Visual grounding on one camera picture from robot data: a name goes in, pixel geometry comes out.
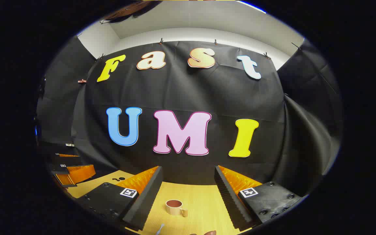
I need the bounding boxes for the beige cup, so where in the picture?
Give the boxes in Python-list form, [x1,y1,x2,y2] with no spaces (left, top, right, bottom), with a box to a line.
[166,199,188,218]

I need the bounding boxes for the black backdrop cloth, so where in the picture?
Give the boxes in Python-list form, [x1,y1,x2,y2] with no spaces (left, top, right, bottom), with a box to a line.
[36,34,343,196]

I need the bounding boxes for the wooden desktop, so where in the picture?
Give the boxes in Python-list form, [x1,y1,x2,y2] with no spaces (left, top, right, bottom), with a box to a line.
[67,170,253,235]

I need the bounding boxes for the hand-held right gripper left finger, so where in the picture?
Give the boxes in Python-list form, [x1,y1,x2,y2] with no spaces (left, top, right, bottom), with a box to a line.
[75,166,163,231]

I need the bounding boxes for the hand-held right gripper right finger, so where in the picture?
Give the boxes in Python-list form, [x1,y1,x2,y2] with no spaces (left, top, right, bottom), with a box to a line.
[214,165,303,231]

